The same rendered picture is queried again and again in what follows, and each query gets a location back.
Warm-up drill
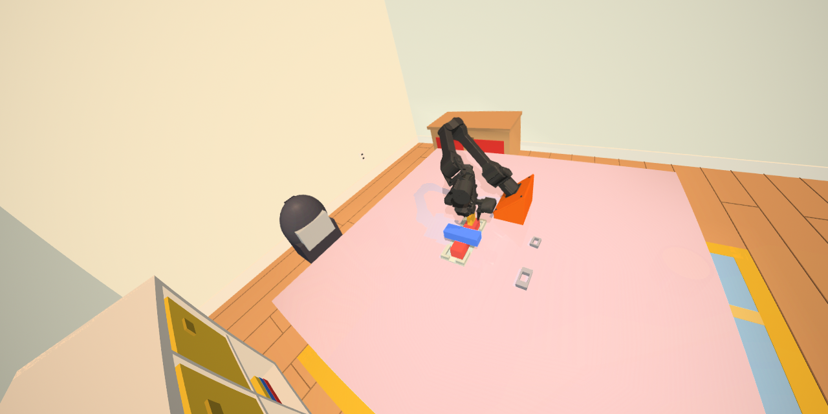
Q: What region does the blue bar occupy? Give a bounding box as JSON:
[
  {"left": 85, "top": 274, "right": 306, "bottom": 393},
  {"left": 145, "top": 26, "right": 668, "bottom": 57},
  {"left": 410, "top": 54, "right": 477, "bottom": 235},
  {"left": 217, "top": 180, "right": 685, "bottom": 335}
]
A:
[{"left": 444, "top": 223, "right": 482, "bottom": 247}]

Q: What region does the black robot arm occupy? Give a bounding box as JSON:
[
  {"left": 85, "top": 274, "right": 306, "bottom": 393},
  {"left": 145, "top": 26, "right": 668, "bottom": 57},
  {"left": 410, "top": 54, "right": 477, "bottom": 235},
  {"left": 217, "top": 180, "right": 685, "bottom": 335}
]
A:
[{"left": 438, "top": 117, "right": 521, "bottom": 217}]

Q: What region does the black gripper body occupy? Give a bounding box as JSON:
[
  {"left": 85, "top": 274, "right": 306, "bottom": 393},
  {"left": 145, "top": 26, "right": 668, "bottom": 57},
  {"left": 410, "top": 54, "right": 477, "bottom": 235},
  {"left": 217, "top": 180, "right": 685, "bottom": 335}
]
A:
[{"left": 444, "top": 184, "right": 497, "bottom": 214}]

